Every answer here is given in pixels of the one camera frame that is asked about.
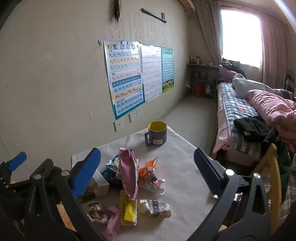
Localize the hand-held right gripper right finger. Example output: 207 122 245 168
194 147 271 241

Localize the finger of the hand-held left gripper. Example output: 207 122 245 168
0 152 27 186

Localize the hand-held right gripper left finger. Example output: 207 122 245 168
23 148 107 241

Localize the blue silver foil wrapper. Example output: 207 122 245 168
102 156 122 186

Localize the yellow medicine box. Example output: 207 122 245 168
120 190 138 226

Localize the white and blue milk carton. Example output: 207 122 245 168
88 169 110 197

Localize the white tablecloth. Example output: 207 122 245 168
70 125 226 241

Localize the small brown box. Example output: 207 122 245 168
77 191 96 203

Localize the crumpled printed paper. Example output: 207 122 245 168
87 201 109 224

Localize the pink snack bag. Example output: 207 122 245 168
119 148 140 201

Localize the pink plastic wrapper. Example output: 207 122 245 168
102 205 121 240

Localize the blue mug with yellow inside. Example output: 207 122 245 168
144 121 167 147

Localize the orange snack wrapper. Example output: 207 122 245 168
138 158 158 183

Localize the black clothing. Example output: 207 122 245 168
233 116 273 142

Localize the bed with plaid sheet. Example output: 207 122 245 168
213 82 296 167

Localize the yellow wooden chair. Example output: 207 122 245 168
250 144 282 232

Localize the pink quilt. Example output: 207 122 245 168
246 89 296 139

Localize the grey white pillow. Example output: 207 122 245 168
232 77 273 99

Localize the purple clothing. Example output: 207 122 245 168
218 65 238 82

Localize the dark shelf unit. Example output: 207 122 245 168
186 62 219 99

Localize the pink patterned curtain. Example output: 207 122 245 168
259 10 289 90
192 0 223 65

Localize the bright window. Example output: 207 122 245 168
221 8 263 67

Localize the large white wall socket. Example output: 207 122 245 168
113 119 125 132

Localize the blue letter wall poster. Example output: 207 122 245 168
103 40 146 120

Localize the green number wall poster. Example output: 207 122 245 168
161 47 174 93

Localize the white chart wall poster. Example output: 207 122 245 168
140 43 162 102

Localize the metal wall rail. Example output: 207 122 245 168
141 8 167 24

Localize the dark hanging wall ornament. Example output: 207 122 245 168
114 0 122 22

